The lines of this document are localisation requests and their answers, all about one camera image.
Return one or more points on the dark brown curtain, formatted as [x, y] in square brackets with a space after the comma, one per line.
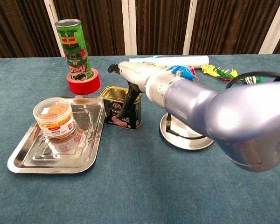
[161, 25]

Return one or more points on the plastic wrap roll box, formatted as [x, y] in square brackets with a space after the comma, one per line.
[189, 60]

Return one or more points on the red tape roll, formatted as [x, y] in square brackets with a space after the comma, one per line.
[84, 87]

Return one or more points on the blue felt table cover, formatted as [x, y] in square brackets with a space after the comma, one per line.
[140, 186]

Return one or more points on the rectangular steel tray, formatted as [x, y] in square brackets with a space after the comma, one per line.
[67, 161]

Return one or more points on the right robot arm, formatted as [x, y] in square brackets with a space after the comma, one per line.
[235, 116]

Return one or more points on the yellow green feather shuttlecock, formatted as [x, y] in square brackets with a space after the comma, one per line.
[212, 71]

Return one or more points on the blue snack bag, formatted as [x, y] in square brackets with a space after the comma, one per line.
[185, 72]

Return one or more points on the round steel plate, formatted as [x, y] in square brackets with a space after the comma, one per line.
[186, 140]

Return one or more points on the green chip canister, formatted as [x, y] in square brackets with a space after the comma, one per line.
[73, 46]

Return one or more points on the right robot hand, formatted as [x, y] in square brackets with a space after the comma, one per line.
[137, 74]

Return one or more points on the clear plastic rubber band jar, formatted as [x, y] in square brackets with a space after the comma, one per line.
[53, 116]

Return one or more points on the luncheon meat tin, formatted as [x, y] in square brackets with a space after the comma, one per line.
[130, 121]

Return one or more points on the white frame post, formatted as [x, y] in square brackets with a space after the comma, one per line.
[129, 25]
[53, 28]
[190, 25]
[274, 25]

